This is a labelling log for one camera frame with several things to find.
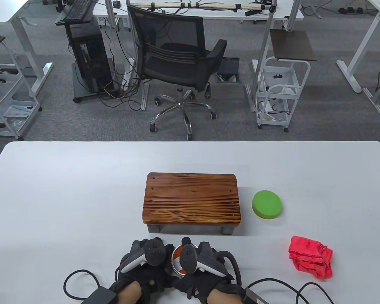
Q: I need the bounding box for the person's left hand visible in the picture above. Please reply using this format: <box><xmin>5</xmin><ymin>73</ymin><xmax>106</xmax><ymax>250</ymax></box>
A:
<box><xmin>109</xmin><ymin>237</ymin><xmax>178</xmax><ymax>304</ymax></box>

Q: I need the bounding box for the person's right hand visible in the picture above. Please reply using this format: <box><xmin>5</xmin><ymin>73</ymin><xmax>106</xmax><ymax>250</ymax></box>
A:
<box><xmin>173</xmin><ymin>237</ymin><xmax>244</xmax><ymax>303</ymax></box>

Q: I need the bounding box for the round metal wood wax tin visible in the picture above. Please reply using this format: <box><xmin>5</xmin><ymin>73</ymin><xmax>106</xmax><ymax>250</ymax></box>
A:
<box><xmin>171</xmin><ymin>243</ymin><xmax>198</xmax><ymax>277</ymax></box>

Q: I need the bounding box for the brown wooden stool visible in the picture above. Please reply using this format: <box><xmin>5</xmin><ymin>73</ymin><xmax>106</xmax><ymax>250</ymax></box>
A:
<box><xmin>142</xmin><ymin>172</ymin><xmax>242</xmax><ymax>235</ymax></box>

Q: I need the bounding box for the red cloth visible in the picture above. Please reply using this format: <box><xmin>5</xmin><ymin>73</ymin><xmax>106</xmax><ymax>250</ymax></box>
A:
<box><xmin>288</xmin><ymin>236</ymin><xmax>333</xmax><ymax>279</ymax></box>

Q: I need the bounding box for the person's right forearm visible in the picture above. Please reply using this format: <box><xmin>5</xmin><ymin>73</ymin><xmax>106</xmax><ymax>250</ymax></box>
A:
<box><xmin>207</xmin><ymin>290</ymin><xmax>244</xmax><ymax>304</ymax></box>

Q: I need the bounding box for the person's left forearm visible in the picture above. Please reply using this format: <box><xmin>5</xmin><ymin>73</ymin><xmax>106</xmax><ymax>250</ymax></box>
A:
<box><xmin>117</xmin><ymin>282</ymin><xmax>144</xmax><ymax>304</ymax></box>

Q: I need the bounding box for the black and white controller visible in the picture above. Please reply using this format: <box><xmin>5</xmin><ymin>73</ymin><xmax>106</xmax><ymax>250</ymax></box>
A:
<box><xmin>120</xmin><ymin>238</ymin><xmax>166</xmax><ymax>274</ymax></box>
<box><xmin>180</xmin><ymin>242</ymin><xmax>241</xmax><ymax>281</ymax></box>

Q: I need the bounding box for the green round sponge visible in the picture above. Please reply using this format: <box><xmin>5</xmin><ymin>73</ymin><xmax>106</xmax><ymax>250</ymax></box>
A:
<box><xmin>252</xmin><ymin>190</ymin><xmax>283</xmax><ymax>219</ymax></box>

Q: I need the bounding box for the white rolling cart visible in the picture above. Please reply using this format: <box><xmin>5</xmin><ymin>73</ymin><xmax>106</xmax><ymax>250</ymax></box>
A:
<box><xmin>0</xmin><ymin>63</ymin><xmax>42</xmax><ymax>141</ymax></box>
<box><xmin>255</xmin><ymin>57</ymin><xmax>311</xmax><ymax>133</ymax></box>

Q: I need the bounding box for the white power strip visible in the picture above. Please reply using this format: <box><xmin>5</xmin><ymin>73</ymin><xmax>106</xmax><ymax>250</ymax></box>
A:
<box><xmin>122</xmin><ymin>57</ymin><xmax>136</xmax><ymax>86</ymax></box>

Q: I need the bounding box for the grey computer stand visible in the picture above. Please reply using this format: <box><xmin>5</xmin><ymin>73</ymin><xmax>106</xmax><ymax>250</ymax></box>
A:
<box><xmin>55</xmin><ymin>0</ymin><xmax>119</xmax><ymax>103</ymax></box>

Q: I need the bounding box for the black mesh office chair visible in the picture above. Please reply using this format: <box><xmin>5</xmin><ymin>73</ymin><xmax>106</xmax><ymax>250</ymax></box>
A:
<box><xmin>127</xmin><ymin>4</ymin><xmax>228</xmax><ymax>141</ymax></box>

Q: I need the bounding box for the black floor socket box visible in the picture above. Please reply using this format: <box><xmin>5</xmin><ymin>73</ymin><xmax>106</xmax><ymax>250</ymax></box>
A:
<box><xmin>216</xmin><ymin>57</ymin><xmax>243</xmax><ymax>84</ymax></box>

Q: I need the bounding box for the black computer tower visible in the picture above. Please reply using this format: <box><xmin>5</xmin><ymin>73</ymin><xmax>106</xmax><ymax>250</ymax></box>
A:
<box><xmin>69</xmin><ymin>32</ymin><xmax>113</xmax><ymax>94</ymax></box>

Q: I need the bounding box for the white desk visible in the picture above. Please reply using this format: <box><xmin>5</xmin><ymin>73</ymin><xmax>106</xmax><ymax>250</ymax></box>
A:
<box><xmin>92</xmin><ymin>0</ymin><xmax>304</xmax><ymax>21</ymax></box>
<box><xmin>0</xmin><ymin>0</ymin><xmax>67</xmax><ymax>97</ymax></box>
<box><xmin>336</xmin><ymin>0</ymin><xmax>380</xmax><ymax>94</ymax></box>

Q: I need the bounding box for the beige rod bundle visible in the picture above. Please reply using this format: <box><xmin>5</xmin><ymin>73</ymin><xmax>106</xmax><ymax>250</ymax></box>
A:
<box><xmin>136</xmin><ymin>2</ymin><xmax>265</xmax><ymax>10</ymax></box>

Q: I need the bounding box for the black keyboard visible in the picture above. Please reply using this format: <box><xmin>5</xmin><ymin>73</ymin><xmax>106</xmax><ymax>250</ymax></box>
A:
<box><xmin>63</xmin><ymin>0</ymin><xmax>94</xmax><ymax>22</ymax></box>

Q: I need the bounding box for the aluminium frame post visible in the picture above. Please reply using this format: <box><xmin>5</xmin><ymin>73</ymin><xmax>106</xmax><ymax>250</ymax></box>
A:
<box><xmin>126</xmin><ymin>0</ymin><xmax>150</xmax><ymax>111</ymax></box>
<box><xmin>245</xmin><ymin>0</ymin><xmax>279</xmax><ymax>113</ymax></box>

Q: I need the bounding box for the tangle of black cables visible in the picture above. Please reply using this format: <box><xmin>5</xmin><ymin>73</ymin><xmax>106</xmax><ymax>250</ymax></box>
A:
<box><xmin>98</xmin><ymin>19</ymin><xmax>143</xmax><ymax>111</ymax></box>

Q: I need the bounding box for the aluminium floor rail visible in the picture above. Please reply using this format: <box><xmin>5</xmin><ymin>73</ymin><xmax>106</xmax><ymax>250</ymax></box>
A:
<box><xmin>363</xmin><ymin>88</ymin><xmax>380</xmax><ymax>117</ymax></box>

